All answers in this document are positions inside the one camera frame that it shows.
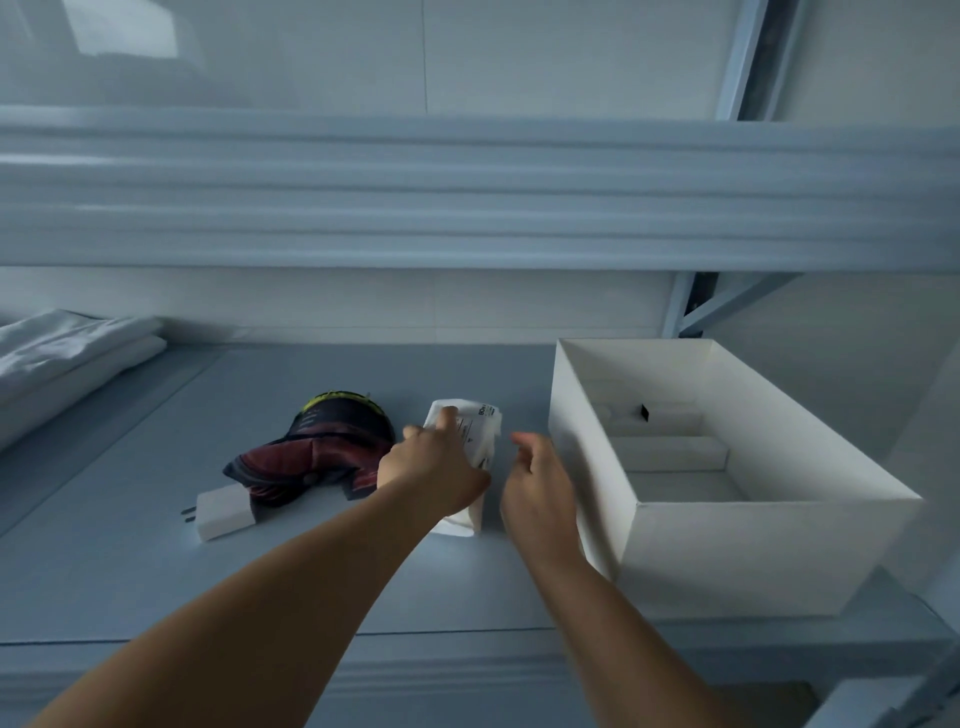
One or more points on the person's right hand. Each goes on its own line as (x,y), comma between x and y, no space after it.
(541,502)

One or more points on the white open cardboard box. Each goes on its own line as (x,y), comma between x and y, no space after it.
(750,555)

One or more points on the person's right fingers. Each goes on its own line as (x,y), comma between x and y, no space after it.
(534,448)

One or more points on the dark red fabric pouch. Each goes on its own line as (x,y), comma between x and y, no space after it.
(322,450)

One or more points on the person's left forearm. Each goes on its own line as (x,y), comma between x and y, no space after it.
(262,622)

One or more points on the white folded cloth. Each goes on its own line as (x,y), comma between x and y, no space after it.
(60,360)

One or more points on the white cardboard insert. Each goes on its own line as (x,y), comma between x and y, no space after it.
(667,451)

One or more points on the white charger plug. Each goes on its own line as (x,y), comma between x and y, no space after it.
(223,512)

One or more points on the person's right forearm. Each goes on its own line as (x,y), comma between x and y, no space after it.
(615,637)

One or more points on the grey metal shelf rack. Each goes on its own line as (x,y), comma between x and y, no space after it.
(450,195)

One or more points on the person's left hand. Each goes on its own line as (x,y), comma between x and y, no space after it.
(431,476)

